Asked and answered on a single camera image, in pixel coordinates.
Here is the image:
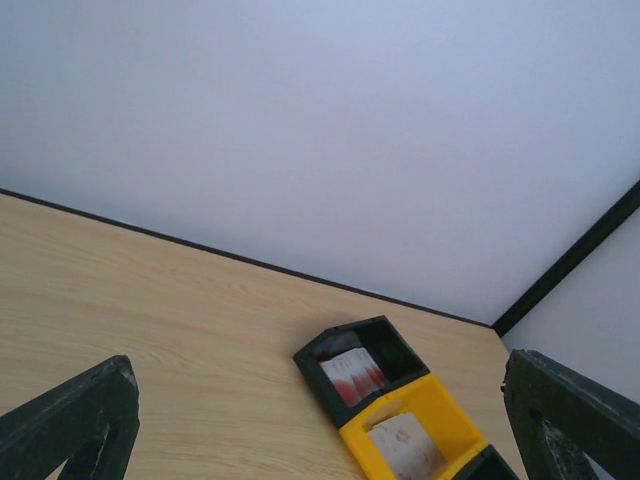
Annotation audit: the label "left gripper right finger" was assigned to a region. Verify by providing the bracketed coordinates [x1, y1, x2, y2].
[502, 349, 639, 479]

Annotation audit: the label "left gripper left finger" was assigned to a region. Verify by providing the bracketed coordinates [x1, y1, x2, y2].
[1, 355, 140, 479]

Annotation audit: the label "black bin with teal cards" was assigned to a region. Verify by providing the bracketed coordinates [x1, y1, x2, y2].
[453, 445, 518, 480]

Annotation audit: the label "white cards in yellow bin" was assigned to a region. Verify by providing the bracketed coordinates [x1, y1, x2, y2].
[368, 413, 446, 480]

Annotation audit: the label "stack of red white cards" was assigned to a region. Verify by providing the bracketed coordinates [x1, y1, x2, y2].
[320, 347, 388, 407]

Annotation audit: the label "black bin with red cards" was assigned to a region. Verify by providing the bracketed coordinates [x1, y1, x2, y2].
[293, 316, 430, 429]

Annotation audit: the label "yellow bin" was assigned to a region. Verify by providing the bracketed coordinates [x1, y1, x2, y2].
[339, 374, 489, 480]

